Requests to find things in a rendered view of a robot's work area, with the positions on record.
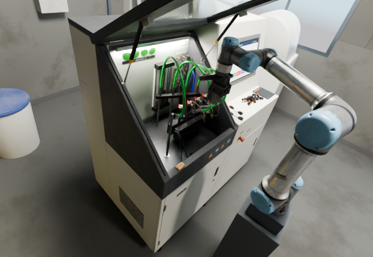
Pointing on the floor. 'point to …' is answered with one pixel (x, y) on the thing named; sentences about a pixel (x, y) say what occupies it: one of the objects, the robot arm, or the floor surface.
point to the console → (242, 23)
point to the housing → (91, 89)
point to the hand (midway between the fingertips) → (210, 103)
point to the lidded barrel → (16, 124)
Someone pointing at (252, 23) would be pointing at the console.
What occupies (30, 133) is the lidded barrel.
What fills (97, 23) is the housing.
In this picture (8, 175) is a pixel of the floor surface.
